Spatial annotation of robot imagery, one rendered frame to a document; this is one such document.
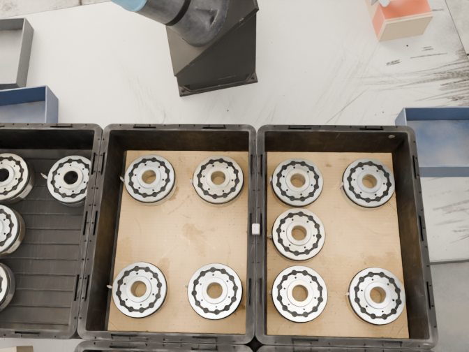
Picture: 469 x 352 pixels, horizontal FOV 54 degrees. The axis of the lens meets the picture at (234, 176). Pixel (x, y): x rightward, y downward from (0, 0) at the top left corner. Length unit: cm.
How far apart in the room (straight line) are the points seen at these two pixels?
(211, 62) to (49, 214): 49
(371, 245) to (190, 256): 36
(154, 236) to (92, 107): 43
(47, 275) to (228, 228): 37
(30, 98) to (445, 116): 102
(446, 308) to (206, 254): 53
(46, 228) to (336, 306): 60
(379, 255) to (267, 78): 53
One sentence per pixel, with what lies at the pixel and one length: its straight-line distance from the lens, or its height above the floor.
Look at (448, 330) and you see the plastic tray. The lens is 111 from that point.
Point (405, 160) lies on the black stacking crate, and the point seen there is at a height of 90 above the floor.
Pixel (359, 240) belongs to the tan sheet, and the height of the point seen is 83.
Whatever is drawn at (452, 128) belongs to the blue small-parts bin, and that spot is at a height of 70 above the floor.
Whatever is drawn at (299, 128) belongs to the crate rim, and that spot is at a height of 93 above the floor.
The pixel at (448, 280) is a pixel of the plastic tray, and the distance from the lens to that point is 112.
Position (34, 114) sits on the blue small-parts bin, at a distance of 128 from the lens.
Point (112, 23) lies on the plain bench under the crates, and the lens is 137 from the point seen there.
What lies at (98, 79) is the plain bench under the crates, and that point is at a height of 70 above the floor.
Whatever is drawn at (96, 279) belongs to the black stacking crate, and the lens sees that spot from 88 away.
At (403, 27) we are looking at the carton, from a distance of 129.
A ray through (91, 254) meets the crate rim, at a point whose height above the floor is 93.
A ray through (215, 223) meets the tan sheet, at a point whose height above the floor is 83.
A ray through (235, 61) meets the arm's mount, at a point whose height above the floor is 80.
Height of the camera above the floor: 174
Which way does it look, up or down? 71 degrees down
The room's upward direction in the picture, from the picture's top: 6 degrees counter-clockwise
